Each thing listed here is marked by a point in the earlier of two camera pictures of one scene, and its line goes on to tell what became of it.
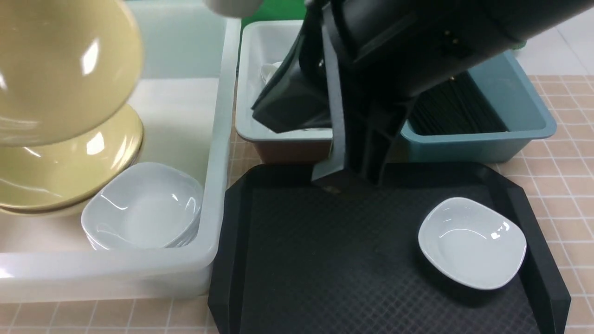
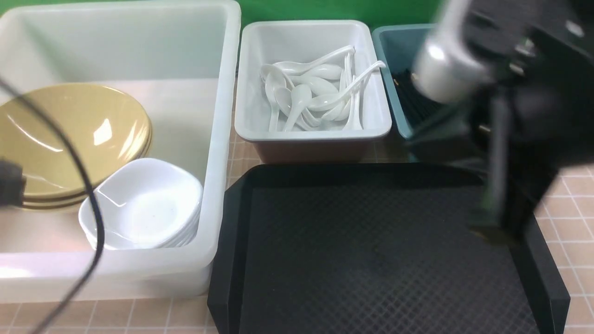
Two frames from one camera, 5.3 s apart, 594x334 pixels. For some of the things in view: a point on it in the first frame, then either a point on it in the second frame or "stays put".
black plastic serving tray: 294,255 stays put
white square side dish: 469,244 to 145,203
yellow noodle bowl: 69,69 to 109,132
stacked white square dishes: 144,205 stays put
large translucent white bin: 191,62 stays put
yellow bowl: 53,211 to 65,200
